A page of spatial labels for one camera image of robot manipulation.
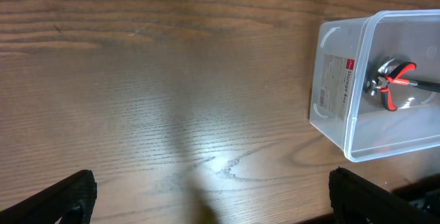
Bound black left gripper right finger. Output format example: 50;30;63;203
329;168;439;224

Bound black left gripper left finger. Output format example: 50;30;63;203
1;170;97;224

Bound small claw hammer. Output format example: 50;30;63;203
364;58;439;96

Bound red handled pliers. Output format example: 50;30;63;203
371;58;417;111

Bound clear plastic container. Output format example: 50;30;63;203
309;10;439;162

